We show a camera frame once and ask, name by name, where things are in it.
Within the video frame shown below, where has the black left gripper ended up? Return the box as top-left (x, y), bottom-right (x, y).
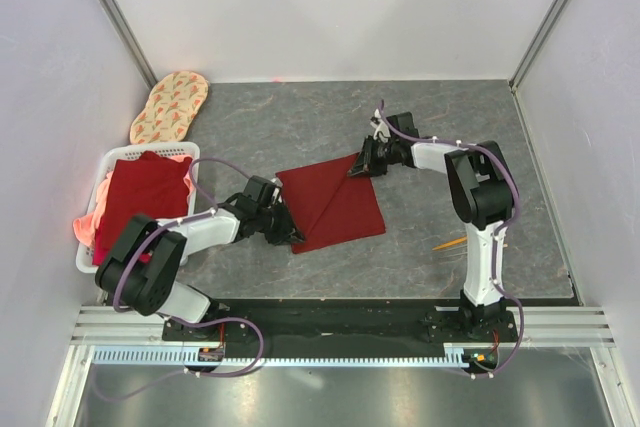
top-left (256, 198), bottom-right (305, 246)

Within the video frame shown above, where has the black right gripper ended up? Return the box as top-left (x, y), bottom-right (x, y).
top-left (347, 135), bottom-right (398, 178)

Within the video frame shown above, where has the red cloth napkin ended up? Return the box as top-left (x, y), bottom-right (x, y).
top-left (276, 154), bottom-right (386, 254)

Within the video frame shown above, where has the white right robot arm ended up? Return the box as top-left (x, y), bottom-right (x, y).
top-left (348, 135), bottom-right (519, 341)

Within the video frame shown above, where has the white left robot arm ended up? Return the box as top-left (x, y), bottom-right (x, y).
top-left (95, 193), bottom-right (305, 340)

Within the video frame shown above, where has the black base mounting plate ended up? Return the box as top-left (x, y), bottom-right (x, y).
top-left (162, 299), bottom-right (519, 357)

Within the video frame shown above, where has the orange plastic fork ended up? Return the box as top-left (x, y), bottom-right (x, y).
top-left (432, 236), bottom-right (467, 251)

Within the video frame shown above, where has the red cloth in basket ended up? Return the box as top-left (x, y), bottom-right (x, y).
top-left (92, 151), bottom-right (194, 266)

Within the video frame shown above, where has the floral oval placemat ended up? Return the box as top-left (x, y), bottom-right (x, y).
top-left (129, 71), bottom-right (209, 145)

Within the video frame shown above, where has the salmon pink cloth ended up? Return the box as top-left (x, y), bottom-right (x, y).
top-left (72, 172), bottom-right (113, 247)

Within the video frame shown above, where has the white plastic basket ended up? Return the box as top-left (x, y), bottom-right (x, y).
top-left (72, 142), bottom-right (200, 274)

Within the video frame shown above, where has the white slotted cable duct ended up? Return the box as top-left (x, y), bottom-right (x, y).
top-left (92, 345), bottom-right (479, 369)

